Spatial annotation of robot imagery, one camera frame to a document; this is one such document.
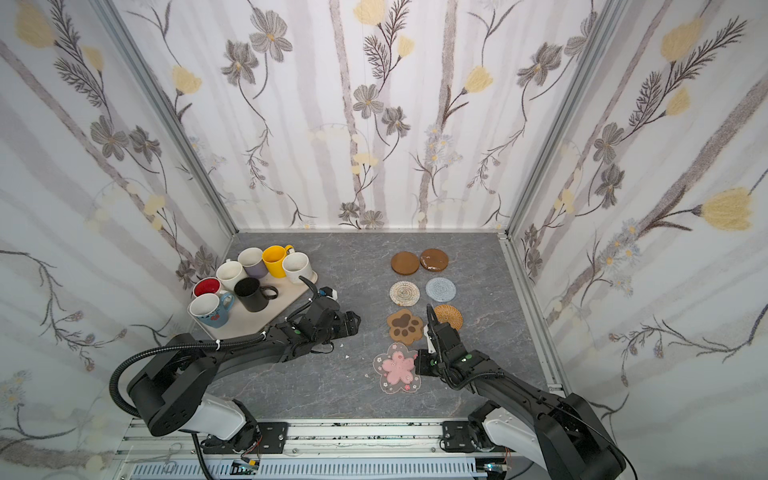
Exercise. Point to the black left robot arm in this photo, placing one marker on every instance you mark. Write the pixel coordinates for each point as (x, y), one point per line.
(167, 386)

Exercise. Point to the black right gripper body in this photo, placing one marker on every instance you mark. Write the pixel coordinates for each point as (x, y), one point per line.
(441, 333)

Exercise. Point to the white mug blue handle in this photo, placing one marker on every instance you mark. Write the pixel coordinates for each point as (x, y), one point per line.
(212, 309)

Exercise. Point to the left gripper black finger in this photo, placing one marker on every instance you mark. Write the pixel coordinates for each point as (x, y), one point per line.
(351, 329)
(352, 318)

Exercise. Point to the brown cork round coaster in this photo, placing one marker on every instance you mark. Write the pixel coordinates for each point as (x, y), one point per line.
(405, 263)

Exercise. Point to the woven multicolour round coaster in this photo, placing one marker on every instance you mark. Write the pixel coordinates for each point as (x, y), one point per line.
(404, 293)

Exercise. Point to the rattan wicker round coaster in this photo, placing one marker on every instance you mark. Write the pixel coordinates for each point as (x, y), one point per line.
(450, 315)

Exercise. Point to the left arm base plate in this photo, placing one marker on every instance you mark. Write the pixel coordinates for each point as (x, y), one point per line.
(255, 437)

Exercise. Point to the dark brown glossy coaster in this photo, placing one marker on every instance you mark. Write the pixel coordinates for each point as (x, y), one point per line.
(434, 260)

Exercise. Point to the black ceramic mug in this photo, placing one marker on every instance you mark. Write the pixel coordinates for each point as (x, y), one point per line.
(254, 296)

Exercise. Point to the aluminium corner post right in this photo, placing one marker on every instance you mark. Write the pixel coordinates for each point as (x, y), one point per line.
(597, 42)

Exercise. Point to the blue grey woven coaster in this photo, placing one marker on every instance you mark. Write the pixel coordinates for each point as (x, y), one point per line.
(441, 289)

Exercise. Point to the white speckled cup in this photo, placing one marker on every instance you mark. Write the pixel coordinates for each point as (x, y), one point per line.
(297, 267)

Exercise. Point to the aluminium corner post left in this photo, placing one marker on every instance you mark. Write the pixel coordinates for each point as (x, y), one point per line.
(110, 19)

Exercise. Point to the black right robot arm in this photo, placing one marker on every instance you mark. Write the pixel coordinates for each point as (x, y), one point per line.
(573, 441)

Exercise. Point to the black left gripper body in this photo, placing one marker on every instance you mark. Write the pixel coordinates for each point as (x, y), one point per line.
(327, 305)

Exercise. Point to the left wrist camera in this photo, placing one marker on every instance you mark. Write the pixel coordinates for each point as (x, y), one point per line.
(329, 293)

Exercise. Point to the white mug red inside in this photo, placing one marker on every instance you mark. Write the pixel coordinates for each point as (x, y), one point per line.
(208, 285)

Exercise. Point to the brown paw coaster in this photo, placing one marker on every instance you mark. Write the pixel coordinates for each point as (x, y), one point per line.
(405, 327)

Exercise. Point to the plain white mug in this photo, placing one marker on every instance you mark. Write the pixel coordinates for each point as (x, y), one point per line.
(230, 273)

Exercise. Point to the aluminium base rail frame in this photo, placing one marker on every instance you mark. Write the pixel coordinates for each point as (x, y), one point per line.
(399, 448)

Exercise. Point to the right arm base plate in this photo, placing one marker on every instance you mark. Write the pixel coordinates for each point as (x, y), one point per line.
(459, 436)

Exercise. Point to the aluminium corner post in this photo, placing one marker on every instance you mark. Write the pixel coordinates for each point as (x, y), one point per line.
(110, 19)
(597, 42)

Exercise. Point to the lavender mug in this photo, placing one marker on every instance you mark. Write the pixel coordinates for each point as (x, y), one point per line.
(253, 262)

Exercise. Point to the beige serving tray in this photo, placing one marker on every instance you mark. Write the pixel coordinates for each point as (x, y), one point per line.
(242, 322)

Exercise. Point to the yellow mug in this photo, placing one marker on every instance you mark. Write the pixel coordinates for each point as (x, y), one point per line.
(273, 258)

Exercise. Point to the pink flower coaster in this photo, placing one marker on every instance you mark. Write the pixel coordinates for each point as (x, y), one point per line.
(396, 370)

